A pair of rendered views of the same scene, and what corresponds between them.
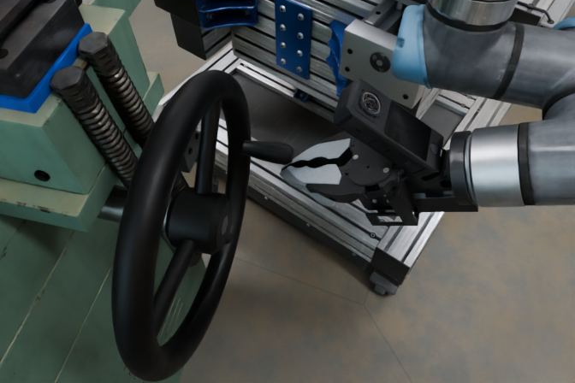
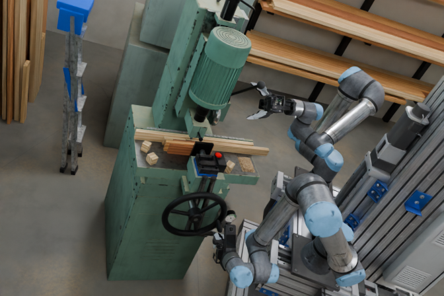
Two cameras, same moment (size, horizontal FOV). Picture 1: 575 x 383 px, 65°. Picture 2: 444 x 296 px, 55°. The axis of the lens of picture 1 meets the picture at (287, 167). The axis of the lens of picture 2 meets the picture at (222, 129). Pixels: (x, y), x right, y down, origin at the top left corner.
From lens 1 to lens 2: 1.50 m
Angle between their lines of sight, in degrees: 39
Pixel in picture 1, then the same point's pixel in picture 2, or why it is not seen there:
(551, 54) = (258, 257)
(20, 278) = (168, 191)
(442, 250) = not seen: outside the picture
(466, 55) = (250, 242)
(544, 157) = (232, 259)
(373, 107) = (230, 229)
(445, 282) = not seen: outside the picture
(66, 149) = (195, 182)
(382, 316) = not seen: outside the picture
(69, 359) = (151, 215)
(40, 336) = (156, 203)
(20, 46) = (205, 168)
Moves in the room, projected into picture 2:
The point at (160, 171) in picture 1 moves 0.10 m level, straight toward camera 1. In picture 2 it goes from (196, 195) to (180, 206)
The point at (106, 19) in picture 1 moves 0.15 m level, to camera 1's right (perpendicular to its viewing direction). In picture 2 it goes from (221, 178) to (236, 204)
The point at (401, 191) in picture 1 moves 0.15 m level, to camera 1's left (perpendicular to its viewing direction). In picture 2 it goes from (219, 250) to (205, 221)
